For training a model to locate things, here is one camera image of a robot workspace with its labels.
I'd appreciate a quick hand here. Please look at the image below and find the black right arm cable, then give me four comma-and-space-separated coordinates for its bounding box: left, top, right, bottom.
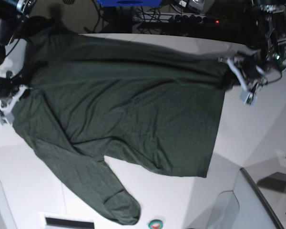
0, 31, 31, 79

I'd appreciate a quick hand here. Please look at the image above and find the grey power strip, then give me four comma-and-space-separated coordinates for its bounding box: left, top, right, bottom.
169, 14, 221, 25

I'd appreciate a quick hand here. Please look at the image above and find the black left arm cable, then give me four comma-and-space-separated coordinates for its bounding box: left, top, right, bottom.
262, 66, 283, 84

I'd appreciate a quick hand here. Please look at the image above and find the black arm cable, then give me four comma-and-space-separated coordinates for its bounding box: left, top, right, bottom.
0, 31, 31, 79
262, 66, 283, 84

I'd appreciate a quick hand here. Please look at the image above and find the grey monitor edge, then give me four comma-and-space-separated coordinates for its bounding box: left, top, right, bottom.
242, 167, 286, 229

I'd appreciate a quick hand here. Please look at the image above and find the dark green t-shirt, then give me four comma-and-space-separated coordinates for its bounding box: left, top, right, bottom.
12, 17, 239, 226

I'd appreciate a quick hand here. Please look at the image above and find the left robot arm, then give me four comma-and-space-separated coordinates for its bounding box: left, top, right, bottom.
237, 0, 286, 92

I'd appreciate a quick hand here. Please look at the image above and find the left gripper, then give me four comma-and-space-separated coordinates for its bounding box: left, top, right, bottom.
238, 53, 266, 88

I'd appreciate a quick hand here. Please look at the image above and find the blue box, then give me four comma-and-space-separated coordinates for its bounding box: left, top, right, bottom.
97, 0, 162, 7

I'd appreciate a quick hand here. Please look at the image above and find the red green emergency button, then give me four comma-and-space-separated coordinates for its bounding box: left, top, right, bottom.
148, 219, 163, 229

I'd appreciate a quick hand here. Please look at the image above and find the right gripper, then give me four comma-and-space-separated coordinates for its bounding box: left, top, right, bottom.
0, 73, 21, 100

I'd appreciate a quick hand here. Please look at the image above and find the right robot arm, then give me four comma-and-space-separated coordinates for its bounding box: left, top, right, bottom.
0, 0, 36, 100

